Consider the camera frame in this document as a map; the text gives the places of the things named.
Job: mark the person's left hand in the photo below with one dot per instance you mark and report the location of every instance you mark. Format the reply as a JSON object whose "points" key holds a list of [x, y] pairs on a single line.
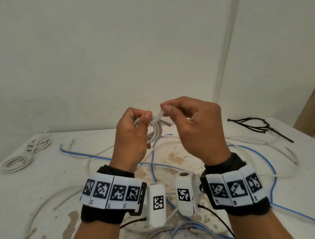
{"points": [[128, 142]]}

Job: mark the black right wristband with markers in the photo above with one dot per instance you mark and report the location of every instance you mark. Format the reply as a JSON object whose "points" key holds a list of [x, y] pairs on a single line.
{"points": [[251, 209]]}

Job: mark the black wristband with markers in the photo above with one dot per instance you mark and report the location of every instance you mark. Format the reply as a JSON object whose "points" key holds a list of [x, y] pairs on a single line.
{"points": [[251, 209], [98, 216]]}

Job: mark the person's right forearm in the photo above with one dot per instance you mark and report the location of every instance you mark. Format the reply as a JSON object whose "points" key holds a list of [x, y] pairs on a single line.
{"points": [[256, 229]]}

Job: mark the black left wristband with markers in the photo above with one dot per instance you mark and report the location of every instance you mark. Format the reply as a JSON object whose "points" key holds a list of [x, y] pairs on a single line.
{"points": [[98, 216]]}

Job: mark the person's right hand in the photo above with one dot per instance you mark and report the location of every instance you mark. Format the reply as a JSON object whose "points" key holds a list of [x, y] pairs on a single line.
{"points": [[201, 128]]}

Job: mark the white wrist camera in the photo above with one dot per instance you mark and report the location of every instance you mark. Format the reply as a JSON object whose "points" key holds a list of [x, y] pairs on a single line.
{"points": [[185, 209], [157, 219]]}

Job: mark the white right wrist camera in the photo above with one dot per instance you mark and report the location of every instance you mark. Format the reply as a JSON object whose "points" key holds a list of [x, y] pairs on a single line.
{"points": [[185, 209]]}

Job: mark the person's left forearm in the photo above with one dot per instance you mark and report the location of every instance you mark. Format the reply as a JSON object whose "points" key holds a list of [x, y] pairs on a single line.
{"points": [[98, 231]]}

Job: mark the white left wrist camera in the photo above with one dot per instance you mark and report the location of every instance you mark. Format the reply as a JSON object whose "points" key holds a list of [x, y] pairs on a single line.
{"points": [[157, 219]]}

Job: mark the wooden shelf frame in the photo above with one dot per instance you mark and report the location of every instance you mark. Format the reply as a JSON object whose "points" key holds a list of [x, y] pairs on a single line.
{"points": [[307, 115]]}

